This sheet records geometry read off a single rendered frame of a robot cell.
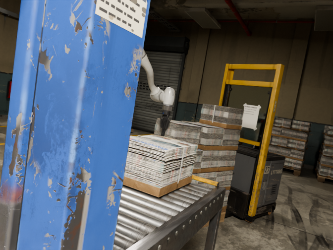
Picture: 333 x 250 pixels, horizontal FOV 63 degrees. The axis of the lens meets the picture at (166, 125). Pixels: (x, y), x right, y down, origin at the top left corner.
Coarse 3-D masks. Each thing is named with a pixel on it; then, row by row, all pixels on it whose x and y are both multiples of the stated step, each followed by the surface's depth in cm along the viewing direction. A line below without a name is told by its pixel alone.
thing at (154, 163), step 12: (132, 144) 131; (144, 144) 128; (156, 144) 131; (168, 144) 138; (132, 156) 132; (144, 156) 128; (156, 156) 125; (168, 156) 125; (132, 168) 132; (144, 168) 128; (156, 168) 125; (168, 168) 128; (144, 180) 128; (156, 180) 125; (168, 180) 131
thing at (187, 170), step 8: (152, 136) 156; (160, 136) 160; (184, 144) 147; (192, 144) 152; (192, 152) 150; (184, 160) 142; (192, 160) 152; (184, 168) 145; (192, 168) 155; (184, 176) 147
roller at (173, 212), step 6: (126, 192) 125; (132, 198) 122; (138, 198) 121; (144, 198) 122; (144, 204) 118; (150, 204) 117; (156, 204) 117; (162, 210) 114; (168, 210) 114; (174, 210) 114
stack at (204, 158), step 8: (200, 152) 262; (208, 152) 270; (216, 152) 279; (200, 160) 265; (208, 160) 273; (216, 160) 281; (200, 168) 266; (200, 176) 268; (208, 176) 276; (216, 176) 285; (200, 184) 269; (208, 184) 278
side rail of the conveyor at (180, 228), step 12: (216, 192) 147; (192, 204) 124; (204, 204) 126; (216, 204) 145; (180, 216) 108; (192, 216) 113; (204, 216) 129; (168, 228) 97; (180, 228) 103; (192, 228) 116; (144, 240) 86; (156, 240) 87; (168, 240) 93; (180, 240) 105
